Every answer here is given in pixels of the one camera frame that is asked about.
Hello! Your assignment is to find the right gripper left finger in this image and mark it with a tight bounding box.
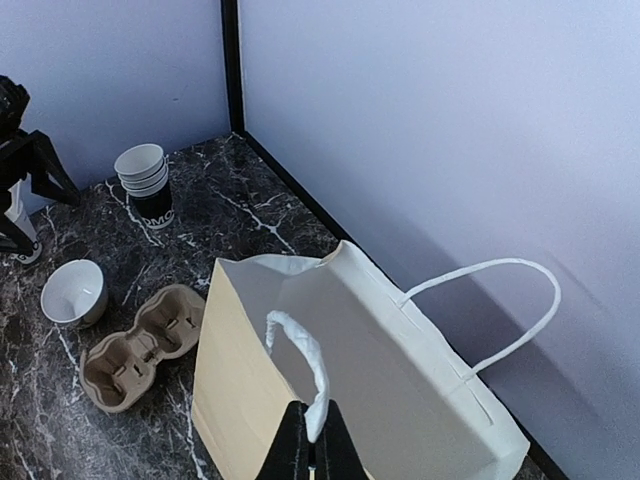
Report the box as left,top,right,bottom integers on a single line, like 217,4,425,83
258,401,310,480

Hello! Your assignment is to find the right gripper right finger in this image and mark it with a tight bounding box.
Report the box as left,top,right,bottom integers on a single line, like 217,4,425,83
315,400,369,480

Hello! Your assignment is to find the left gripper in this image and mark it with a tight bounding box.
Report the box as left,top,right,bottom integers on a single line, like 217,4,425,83
0,75,80,253

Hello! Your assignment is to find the stack of paper cups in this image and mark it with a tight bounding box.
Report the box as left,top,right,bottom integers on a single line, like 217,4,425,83
114,143,175,230

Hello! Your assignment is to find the brown paper bag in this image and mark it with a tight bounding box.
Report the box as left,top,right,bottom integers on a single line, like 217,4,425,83
191,238,562,480

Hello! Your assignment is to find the cup of wrapped straws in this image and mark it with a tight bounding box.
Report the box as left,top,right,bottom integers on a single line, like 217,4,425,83
5,180,42,265

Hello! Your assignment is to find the white ceramic bowl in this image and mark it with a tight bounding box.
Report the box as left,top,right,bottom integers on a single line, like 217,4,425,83
40,259,108,328

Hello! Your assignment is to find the cardboard cup carrier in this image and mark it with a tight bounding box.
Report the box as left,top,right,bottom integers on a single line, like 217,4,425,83
79,284,206,414

